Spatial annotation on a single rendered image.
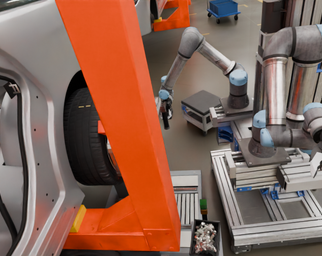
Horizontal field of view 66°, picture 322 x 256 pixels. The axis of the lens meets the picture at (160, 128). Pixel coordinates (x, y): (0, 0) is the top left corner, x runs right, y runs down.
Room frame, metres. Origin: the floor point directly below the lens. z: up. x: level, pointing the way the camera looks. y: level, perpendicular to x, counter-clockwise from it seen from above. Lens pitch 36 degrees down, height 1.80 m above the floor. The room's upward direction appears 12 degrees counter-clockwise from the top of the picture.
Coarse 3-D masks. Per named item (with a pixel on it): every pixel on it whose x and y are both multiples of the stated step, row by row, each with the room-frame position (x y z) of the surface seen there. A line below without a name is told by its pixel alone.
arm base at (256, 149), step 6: (252, 138) 0.98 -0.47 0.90; (252, 144) 0.96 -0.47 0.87; (258, 144) 0.94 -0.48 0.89; (252, 150) 0.95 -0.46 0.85; (258, 150) 0.93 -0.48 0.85; (264, 150) 0.91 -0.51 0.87; (270, 150) 0.91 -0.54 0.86; (276, 150) 0.92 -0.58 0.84; (258, 156) 0.92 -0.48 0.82; (264, 156) 0.90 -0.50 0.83; (270, 156) 0.90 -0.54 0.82
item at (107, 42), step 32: (64, 0) 0.69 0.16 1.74; (96, 0) 0.67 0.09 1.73; (128, 0) 0.75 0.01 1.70; (96, 32) 0.68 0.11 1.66; (128, 32) 0.68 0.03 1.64; (96, 64) 0.68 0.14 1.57; (128, 64) 0.66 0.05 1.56; (96, 96) 0.69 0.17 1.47; (128, 96) 0.67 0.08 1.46; (128, 128) 0.67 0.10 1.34; (160, 128) 0.80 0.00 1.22; (128, 160) 0.68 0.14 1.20; (160, 160) 0.70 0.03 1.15; (128, 192) 0.69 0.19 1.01; (160, 192) 0.66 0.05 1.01; (160, 224) 0.67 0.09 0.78
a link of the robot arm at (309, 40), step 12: (300, 36) 0.90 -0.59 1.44; (312, 36) 0.88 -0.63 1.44; (300, 48) 0.89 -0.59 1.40; (312, 48) 0.87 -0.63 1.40; (300, 60) 0.90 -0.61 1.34; (312, 60) 0.87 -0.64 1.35; (300, 72) 0.90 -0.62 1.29; (312, 72) 0.88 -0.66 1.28; (300, 84) 0.90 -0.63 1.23; (312, 84) 0.89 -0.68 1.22; (300, 96) 0.89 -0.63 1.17; (288, 108) 0.93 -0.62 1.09; (300, 108) 0.89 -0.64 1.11; (288, 120) 0.90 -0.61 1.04; (300, 120) 0.87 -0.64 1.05
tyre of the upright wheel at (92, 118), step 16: (80, 96) 1.35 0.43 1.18; (64, 112) 1.25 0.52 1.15; (80, 112) 1.22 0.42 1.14; (96, 112) 1.19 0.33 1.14; (64, 128) 1.17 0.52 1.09; (80, 128) 1.14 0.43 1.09; (96, 128) 1.12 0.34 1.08; (80, 144) 1.09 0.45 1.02; (96, 144) 1.07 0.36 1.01; (80, 160) 1.06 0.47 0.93; (96, 160) 1.04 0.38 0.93; (80, 176) 1.07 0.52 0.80; (96, 176) 1.05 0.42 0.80; (112, 176) 1.06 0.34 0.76
